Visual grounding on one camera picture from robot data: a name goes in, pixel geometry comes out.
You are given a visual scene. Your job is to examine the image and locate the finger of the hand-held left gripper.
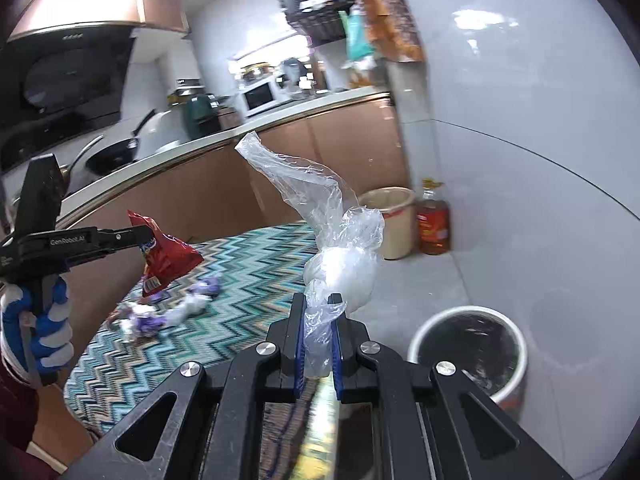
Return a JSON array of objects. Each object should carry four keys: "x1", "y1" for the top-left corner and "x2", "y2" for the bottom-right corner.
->
[
  {"x1": 97, "y1": 226, "x2": 154, "y2": 243},
  {"x1": 97, "y1": 240, "x2": 145, "y2": 262}
]

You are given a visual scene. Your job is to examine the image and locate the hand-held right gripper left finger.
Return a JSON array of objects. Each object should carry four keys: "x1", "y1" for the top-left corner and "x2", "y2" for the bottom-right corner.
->
[{"x1": 65, "y1": 292, "x2": 307, "y2": 480}]

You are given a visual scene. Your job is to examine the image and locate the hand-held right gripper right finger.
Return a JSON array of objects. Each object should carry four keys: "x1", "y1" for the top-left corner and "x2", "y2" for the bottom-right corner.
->
[{"x1": 329, "y1": 295, "x2": 573, "y2": 480}]

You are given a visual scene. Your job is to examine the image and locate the red snack packet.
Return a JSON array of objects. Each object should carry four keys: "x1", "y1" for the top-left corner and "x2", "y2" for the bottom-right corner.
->
[{"x1": 126, "y1": 210, "x2": 206, "y2": 299}]

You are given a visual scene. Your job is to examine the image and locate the clear and purple wrapper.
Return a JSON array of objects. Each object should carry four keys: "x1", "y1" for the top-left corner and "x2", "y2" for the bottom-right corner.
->
[{"x1": 106, "y1": 301, "x2": 167, "y2": 342}]

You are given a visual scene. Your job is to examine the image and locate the clear plastic bag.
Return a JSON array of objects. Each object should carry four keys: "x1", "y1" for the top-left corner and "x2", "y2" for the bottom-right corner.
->
[{"x1": 234, "y1": 131, "x2": 387, "y2": 381}]

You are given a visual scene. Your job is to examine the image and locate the white bin with black liner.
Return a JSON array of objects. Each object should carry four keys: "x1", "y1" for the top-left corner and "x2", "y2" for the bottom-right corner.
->
[{"x1": 407, "y1": 305, "x2": 529, "y2": 413}]

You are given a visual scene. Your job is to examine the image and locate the person's left forearm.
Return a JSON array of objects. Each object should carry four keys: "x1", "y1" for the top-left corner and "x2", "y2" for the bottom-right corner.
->
[{"x1": 0, "y1": 355, "x2": 68, "y2": 480}]

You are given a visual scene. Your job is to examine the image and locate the person's left hand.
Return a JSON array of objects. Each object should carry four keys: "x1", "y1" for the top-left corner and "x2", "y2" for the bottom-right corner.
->
[{"x1": 0, "y1": 277, "x2": 75, "y2": 386}]

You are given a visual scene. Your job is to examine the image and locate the black wok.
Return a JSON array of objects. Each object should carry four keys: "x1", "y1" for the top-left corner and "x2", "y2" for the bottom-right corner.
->
[{"x1": 85, "y1": 109, "x2": 157, "y2": 177}]

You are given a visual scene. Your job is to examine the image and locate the zigzag patterned rug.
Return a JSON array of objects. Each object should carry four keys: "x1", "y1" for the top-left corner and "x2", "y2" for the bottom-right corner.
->
[{"x1": 62, "y1": 222, "x2": 341, "y2": 480}]

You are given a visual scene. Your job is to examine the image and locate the white crumpled plastic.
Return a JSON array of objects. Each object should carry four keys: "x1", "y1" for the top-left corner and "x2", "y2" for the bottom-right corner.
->
[{"x1": 167, "y1": 293, "x2": 212, "y2": 327}]

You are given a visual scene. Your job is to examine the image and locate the white pot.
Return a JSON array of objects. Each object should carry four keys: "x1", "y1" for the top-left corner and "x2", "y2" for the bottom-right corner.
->
[{"x1": 134, "y1": 110, "x2": 190, "y2": 162}]

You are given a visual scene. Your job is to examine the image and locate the black range hood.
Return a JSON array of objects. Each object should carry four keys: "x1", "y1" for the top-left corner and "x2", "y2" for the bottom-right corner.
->
[{"x1": 0, "y1": 25, "x2": 139, "y2": 171}]

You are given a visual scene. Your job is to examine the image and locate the beige bucket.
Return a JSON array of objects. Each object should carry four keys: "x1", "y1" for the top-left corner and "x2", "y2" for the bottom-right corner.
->
[{"x1": 357, "y1": 186, "x2": 417, "y2": 261}]

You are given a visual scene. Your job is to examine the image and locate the cooking oil bottle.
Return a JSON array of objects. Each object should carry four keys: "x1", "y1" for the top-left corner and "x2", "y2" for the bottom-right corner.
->
[{"x1": 416, "y1": 179, "x2": 452, "y2": 256}]

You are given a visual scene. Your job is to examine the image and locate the white microwave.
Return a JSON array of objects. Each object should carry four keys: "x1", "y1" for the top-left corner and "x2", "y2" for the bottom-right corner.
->
[{"x1": 242, "y1": 80, "x2": 282, "y2": 117}]

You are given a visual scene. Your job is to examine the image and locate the brown kitchen counter cabinets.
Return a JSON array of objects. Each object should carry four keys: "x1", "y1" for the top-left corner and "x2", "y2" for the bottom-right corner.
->
[{"x1": 57, "y1": 87, "x2": 412, "y2": 261}]

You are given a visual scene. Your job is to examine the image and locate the white kettle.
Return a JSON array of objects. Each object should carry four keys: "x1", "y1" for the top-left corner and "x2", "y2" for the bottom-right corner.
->
[{"x1": 276, "y1": 57, "x2": 307, "y2": 97}]

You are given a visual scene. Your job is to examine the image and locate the teal hanging bag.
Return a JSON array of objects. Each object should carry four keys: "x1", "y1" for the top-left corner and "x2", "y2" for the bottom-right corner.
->
[{"x1": 344, "y1": 9, "x2": 377, "y2": 62}]

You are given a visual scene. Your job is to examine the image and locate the orange patterned hanging cloth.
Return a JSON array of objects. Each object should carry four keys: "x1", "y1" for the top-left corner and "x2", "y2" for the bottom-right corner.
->
[{"x1": 349, "y1": 0, "x2": 427, "y2": 64}]

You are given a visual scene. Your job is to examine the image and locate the black wall rack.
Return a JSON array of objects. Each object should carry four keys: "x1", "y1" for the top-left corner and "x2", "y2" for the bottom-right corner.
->
[{"x1": 265, "y1": 0, "x2": 357, "y2": 47}]

